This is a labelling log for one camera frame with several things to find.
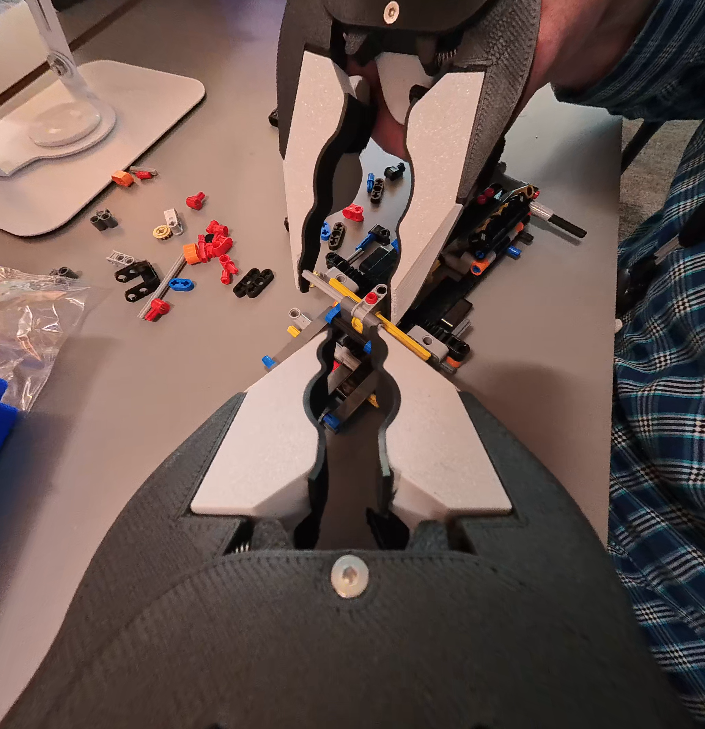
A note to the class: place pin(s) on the dark grey small lego connector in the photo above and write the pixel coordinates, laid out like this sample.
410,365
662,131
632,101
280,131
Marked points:
64,272

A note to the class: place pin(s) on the person's right hand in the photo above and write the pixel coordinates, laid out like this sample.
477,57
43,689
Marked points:
591,40

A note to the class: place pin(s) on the red lego connector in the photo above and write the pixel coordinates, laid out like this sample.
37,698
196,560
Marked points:
353,212
156,310
195,200

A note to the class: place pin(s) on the black lego connector blue pin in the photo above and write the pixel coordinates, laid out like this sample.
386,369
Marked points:
377,191

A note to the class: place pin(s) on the black thin lego liftarm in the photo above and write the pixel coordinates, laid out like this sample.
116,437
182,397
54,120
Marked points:
339,235

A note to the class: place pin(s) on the red grey lego pin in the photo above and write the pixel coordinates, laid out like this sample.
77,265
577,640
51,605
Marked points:
143,172

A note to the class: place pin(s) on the black u-shaped lego bracket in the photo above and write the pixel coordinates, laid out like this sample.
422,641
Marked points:
133,279

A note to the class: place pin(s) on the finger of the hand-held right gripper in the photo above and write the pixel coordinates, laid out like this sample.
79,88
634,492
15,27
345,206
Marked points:
449,131
321,142

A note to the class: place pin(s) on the grey long lego axle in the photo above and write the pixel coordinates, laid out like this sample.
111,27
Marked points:
159,291

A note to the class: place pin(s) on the person's plaid clothing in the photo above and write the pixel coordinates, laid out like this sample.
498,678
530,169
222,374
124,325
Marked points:
665,455

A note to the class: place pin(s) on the orange lego block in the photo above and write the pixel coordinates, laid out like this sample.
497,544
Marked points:
192,254

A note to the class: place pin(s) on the dark grey double lego connector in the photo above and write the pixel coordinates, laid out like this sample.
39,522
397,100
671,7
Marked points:
102,219

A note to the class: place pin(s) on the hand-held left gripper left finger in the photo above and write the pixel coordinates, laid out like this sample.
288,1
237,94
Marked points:
261,450

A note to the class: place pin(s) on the white tablet stand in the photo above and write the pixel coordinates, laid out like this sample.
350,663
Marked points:
130,114

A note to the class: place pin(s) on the black three-hole lego liftarm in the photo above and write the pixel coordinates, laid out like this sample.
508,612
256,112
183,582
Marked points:
254,282

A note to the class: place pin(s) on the light grey lego connector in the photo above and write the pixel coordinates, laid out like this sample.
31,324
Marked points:
174,219

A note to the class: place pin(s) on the lego car chassis model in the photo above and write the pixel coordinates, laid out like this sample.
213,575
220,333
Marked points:
429,340

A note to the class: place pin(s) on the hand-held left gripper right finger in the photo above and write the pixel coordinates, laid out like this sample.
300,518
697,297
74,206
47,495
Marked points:
443,455

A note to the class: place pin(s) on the clear empty plastic bag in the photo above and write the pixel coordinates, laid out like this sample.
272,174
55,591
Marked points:
28,319

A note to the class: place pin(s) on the orange lego bush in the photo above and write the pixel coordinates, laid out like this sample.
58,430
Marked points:
122,178

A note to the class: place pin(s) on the tan lego pulley wheel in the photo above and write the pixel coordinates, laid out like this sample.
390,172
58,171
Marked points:
161,232

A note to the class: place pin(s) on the light grey short lego beam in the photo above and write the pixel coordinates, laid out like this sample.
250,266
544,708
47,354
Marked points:
120,257

